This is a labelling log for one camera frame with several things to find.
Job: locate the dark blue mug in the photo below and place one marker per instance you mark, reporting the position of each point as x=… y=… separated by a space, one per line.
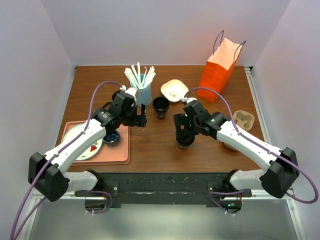
x=112 y=139

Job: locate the stack of black lids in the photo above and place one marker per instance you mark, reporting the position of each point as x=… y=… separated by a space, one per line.
x=114 y=94

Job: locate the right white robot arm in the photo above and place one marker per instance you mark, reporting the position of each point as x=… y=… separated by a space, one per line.
x=276 y=173

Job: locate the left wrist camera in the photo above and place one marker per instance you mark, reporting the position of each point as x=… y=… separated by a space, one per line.
x=122 y=103

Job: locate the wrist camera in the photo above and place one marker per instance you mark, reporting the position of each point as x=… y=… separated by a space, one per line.
x=122 y=103
x=194 y=109

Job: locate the brown takeout coffee cup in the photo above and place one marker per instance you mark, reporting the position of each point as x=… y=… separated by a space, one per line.
x=184 y=146

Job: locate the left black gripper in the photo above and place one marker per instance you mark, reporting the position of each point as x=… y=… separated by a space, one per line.
x=142 y=119

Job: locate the blue straw holder cup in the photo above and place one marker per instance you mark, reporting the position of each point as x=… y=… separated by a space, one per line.
x=142 y=95

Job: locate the white fruit pattern plate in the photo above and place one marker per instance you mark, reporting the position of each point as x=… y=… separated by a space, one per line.
x=71 y=131

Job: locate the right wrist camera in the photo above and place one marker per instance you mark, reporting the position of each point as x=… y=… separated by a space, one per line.
x=194 y=109

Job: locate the orange paper gift bag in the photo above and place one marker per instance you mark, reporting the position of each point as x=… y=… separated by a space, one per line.
x=220 y=64

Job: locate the cream square bowl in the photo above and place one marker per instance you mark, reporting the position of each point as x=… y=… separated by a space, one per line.
x=174 y=90

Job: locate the pink plastic tray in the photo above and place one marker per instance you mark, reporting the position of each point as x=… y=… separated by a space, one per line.
x=116 y=155

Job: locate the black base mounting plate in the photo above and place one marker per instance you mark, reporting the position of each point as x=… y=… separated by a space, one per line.
x=160 y=188

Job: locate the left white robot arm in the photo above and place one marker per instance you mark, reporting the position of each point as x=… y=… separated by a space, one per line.
x=48 y=173

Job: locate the white wrapped straws bundle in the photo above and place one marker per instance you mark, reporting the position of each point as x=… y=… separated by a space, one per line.
x=138 y=78

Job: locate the black coffee cup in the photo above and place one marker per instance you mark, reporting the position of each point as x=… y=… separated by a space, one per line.
x=160 y=106

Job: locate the cardboard cup carrier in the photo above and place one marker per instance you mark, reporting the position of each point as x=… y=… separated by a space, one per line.
x=244 y=120

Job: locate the black coffee cup lid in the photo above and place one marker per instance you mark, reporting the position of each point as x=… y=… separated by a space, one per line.
x=185 y=139

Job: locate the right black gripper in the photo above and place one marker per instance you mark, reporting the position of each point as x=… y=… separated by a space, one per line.
x=180 y=119

